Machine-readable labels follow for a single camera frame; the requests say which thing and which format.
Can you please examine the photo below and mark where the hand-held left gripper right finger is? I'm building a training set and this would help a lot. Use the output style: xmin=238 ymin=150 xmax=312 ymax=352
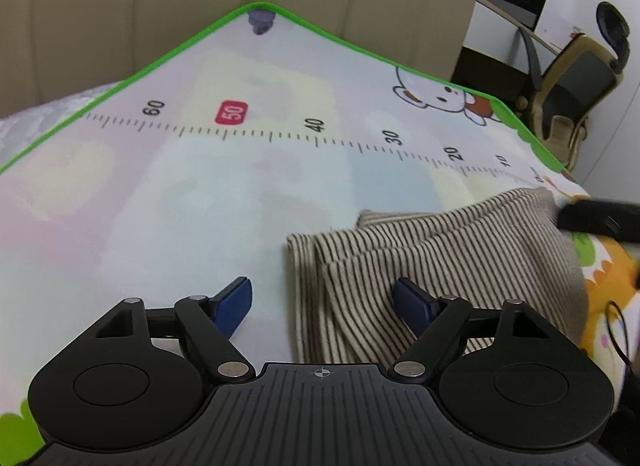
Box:
xmin=392 ymin=277 xmax=552 ymax=385

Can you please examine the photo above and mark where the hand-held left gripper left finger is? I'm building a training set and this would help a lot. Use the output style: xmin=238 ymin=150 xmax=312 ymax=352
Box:
xmin=94 ymin=276 xmax=257 ymax=383

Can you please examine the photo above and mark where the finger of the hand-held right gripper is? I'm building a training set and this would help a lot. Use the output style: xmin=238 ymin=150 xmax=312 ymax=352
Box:
xmin=557 ymin=199 xmax=640 ymax=243

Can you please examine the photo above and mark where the beige striped garment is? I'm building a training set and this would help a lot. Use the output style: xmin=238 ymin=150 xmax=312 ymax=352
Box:
xmin=285 ymin=187 xmax=591 ymax=365

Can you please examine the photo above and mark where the colourful ruler play mat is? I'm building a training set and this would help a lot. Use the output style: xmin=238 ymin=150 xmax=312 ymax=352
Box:
xmin=0 ymin=2 xmax=640 ymax=452

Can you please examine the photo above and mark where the black and beige office chair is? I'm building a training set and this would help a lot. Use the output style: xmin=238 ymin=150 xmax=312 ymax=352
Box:
xmin=514 ymin=0 xmax=633 ymax=174

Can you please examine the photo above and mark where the white desk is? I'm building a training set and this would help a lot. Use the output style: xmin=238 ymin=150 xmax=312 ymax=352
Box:
xmin=451 ymin=0 xmax=567 ymax=102

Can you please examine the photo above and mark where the grey bed sheet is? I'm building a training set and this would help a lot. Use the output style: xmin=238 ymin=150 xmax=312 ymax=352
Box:
xmin=0 ymin=84 xmax=123 ymax=169

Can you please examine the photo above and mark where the beige padded headboard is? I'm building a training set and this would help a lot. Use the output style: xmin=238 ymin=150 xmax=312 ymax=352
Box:
xmin=0 ymin=0 xmax=482 ymax=117

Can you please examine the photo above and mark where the black cable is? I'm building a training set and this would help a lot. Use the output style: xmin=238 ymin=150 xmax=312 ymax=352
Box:
xmin=606 ymin=300 xmax=640 ymax=378

